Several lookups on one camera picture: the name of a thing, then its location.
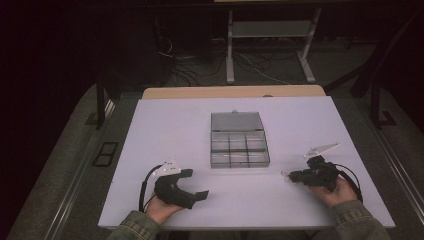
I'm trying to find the white table board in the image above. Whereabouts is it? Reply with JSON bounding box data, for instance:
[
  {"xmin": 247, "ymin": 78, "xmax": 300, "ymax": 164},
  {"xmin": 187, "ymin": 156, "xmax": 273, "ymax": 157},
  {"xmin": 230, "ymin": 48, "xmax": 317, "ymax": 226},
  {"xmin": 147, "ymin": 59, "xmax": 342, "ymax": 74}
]
[{"xmin": 98, "ymin": 95, "xmax": 396, "ymax": 231}]

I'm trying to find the clear plastic compartment box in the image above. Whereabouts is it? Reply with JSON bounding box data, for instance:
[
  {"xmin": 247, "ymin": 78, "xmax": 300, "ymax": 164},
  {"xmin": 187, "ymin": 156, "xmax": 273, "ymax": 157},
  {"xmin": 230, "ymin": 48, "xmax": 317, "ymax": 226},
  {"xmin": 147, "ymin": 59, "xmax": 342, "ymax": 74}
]
[{"xmin": 209, "ymin": 109, "xmax": 271, "ymax": 169}]

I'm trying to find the person's left hand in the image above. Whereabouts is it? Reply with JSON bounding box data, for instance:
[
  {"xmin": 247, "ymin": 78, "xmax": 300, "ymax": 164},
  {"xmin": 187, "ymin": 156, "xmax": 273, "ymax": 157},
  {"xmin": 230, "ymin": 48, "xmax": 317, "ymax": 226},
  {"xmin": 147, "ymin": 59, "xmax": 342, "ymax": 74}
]
[{"xmin": 145, "ymin": 191, "xmax": 184, "ymax": 225}]

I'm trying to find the white metal stand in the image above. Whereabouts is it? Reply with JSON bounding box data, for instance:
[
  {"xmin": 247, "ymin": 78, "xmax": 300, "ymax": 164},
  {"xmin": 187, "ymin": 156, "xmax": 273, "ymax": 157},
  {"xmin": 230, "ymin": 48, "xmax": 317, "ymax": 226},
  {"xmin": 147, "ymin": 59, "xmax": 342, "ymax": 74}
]
[{"xmin": 225, "ymin": 8, "xmax": 323, "ymax": 84}]

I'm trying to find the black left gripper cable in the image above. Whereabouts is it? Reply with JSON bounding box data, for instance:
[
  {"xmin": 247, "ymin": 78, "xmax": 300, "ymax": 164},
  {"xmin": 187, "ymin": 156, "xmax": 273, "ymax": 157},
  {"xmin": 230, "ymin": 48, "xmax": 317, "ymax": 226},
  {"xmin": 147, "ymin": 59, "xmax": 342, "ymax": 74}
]
[{"xmin": 138, "ymin": 164, "xmax": 163, "ymax": 213}]

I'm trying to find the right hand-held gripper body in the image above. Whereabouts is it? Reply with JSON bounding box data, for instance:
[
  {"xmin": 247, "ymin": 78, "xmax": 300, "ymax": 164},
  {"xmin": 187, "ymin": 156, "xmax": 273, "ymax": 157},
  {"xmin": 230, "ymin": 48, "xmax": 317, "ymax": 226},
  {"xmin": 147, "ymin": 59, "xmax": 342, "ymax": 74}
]
[{"xmin": 303, "ymin": 143, "xmax": 341, "ymax": 193}]

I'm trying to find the metal floor rail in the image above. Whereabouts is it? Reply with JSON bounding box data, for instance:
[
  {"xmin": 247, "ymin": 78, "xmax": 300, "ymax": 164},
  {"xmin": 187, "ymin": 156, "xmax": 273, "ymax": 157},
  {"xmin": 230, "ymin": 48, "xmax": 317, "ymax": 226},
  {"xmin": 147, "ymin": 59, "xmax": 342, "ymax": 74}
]
[
  {"xmin": 43, "ymin": 99, "xmax": 116, "ymax": 240},
  {"xmin": 353, "ymin": 96, "xmax": 424, "ymax": 214}
]

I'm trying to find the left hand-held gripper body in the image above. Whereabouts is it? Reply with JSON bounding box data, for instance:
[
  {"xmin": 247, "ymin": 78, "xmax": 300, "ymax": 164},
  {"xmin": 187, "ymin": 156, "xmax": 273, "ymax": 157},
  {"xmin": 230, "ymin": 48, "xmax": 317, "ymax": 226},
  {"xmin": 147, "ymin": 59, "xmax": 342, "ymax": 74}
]
[{"xmin": 153, "ymin": 159, "xmax": 198, "ymax": 210}]

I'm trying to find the bundle of floor cables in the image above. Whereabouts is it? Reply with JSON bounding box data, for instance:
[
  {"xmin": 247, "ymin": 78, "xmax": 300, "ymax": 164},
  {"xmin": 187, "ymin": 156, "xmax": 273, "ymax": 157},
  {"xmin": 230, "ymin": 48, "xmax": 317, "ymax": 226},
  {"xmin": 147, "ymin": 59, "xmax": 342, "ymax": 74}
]
[{"xmin": 156, "ymin": 36, "xmax": 291, "ymax": 86}]

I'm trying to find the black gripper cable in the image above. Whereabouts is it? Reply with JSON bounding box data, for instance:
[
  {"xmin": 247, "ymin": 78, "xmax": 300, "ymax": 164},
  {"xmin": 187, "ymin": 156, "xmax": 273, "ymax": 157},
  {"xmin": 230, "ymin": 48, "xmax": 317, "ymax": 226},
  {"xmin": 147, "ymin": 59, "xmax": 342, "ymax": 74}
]
[
  {"xmin": 333, "ymin": 163, "xmax": 364, "ymax": 204},
  {"xmin": 138, "ymin": 164, "xmax": 163, "ymax": 213}
]

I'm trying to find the wooden table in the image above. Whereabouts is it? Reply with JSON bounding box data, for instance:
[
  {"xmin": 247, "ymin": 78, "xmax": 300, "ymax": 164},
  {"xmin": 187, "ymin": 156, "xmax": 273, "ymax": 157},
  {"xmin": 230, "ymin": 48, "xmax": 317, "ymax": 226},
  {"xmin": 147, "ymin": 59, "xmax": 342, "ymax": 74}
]
[{"xmin": 142, "ymin": 84, "xmax": 327, "ymax": 100}]

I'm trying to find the black metal stand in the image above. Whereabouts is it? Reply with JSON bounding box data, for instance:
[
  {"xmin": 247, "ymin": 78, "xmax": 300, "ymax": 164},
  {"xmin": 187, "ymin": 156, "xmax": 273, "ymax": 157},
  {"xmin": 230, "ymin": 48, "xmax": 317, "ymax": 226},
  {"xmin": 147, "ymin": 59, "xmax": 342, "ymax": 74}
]
[
  {"xmin": 84, "ymin": 66, "xmax": 116, "ymax": 131},
  {"xmin": 323, "ymin": 9, "xmax": 398, "ymax": 129}
]

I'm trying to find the person's right hand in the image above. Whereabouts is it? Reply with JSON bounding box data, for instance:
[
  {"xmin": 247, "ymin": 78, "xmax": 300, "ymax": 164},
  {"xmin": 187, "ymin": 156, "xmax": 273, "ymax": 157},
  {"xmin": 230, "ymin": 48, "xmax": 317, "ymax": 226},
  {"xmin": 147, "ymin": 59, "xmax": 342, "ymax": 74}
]
[{"xmin": 308, "ymin": 176, "xmax": 358, "ymax": 208}]

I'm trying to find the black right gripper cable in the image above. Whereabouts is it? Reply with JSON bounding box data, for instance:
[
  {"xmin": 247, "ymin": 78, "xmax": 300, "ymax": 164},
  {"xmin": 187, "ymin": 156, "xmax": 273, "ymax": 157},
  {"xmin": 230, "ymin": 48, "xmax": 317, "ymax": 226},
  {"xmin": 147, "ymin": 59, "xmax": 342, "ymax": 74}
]
[{"xmin": 333, "ymin": 163, "xmax": 364, "ymax": 204}]

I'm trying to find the black floor socket frame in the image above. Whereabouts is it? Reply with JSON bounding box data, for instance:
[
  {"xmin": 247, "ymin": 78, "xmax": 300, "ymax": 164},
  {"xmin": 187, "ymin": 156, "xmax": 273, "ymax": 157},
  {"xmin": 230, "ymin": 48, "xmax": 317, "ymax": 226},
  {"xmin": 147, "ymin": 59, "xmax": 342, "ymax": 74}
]
[{"xmin": 92, "ymin": 141, "xmax": 119, "ymax": 168}]

